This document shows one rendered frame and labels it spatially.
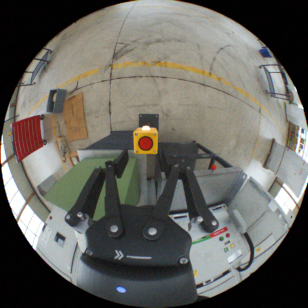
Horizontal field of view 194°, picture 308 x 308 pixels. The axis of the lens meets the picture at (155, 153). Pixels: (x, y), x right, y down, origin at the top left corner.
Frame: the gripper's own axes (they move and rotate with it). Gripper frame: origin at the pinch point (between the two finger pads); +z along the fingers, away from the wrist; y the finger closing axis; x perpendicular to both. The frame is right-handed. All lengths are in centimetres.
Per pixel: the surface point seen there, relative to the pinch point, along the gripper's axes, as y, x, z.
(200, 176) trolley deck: 28.1, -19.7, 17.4
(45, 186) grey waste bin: -258, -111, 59
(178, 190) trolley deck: 16.6, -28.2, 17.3
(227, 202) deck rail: 65, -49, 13
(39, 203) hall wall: -762, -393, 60
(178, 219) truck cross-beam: 20, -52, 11
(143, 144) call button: -1.0, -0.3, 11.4
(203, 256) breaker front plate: 29, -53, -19
